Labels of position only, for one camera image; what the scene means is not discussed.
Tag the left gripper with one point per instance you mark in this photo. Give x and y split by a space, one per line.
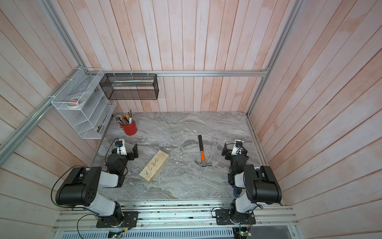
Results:
131 157

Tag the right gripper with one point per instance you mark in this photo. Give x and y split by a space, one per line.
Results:
228 157

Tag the orange black claw hammer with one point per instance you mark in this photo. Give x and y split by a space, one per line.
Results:
202 161

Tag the wooden block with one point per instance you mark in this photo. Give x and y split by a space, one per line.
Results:
154 166

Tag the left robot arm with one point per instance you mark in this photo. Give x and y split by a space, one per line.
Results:
80 189

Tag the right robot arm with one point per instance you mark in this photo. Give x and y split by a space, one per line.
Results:
252 187

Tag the red pen cup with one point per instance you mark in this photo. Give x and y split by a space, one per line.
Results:
130 129

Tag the pens and pencils bundle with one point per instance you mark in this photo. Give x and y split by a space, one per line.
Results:
124 120

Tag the blue object on table edge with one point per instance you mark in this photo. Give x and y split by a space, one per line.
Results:
237 192

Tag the black mesh basket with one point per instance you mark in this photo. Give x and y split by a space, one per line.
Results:
130 86

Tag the tape roll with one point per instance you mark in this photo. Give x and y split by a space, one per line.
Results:
75 102

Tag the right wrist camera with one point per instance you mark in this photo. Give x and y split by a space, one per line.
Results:
238 147

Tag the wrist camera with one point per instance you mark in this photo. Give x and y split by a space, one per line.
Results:
238 147
120 147

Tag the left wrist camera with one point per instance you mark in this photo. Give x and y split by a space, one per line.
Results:
120 147

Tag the white wire mesh shelf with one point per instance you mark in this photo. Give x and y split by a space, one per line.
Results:
91 120

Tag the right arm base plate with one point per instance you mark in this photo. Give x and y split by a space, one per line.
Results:
230 217

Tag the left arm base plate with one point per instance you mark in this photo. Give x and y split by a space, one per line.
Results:
118 220

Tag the horizontal aluminium rail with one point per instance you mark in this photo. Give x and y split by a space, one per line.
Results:
187 73

